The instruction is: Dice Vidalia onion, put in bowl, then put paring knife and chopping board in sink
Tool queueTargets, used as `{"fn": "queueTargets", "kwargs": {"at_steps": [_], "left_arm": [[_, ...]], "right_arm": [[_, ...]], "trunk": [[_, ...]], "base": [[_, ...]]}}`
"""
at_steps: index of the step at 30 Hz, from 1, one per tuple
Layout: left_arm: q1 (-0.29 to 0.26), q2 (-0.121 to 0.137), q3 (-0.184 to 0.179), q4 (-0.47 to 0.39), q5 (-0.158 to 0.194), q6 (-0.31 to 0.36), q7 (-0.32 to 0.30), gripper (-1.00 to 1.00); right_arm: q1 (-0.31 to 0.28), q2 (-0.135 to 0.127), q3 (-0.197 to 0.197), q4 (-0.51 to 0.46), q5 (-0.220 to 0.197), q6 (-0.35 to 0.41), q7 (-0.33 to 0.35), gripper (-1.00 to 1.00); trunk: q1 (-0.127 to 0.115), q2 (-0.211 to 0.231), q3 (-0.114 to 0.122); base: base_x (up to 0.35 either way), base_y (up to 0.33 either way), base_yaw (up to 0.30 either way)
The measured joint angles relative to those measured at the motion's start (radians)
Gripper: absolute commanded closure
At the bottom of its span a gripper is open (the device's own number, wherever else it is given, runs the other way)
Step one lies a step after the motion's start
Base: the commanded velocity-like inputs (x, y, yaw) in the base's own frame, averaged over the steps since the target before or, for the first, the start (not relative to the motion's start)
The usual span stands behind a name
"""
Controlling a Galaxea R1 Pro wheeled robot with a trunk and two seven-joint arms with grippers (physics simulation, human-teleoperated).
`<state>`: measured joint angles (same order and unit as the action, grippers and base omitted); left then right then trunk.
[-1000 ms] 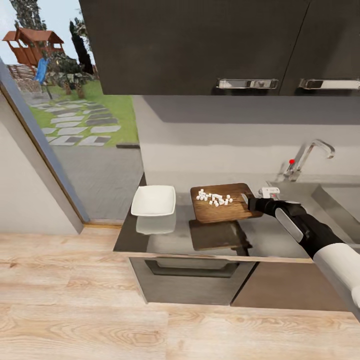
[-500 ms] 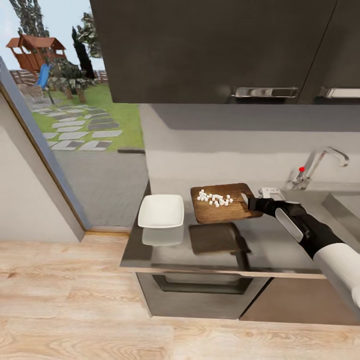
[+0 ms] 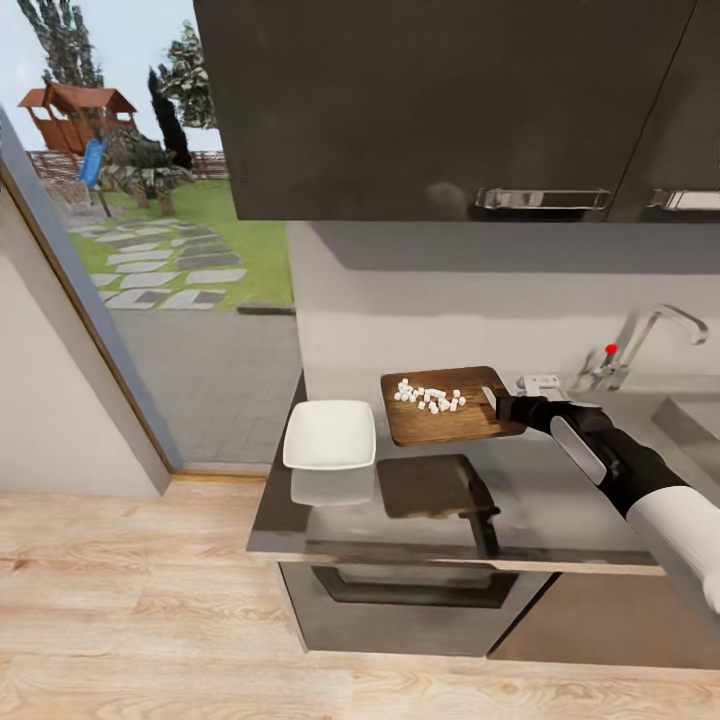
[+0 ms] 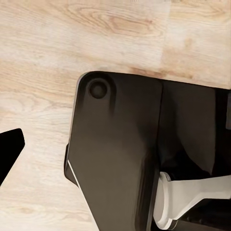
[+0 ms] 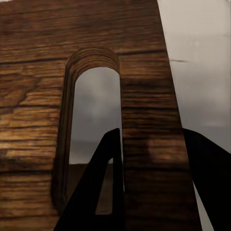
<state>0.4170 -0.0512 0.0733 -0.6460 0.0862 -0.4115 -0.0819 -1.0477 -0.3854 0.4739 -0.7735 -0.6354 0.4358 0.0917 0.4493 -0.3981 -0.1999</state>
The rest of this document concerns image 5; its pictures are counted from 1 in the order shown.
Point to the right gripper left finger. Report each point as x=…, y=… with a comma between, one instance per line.
x=79, y=213

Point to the cutting board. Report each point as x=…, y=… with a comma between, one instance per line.
x=45, y=45

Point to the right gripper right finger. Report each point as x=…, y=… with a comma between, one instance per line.
x=211, y=172

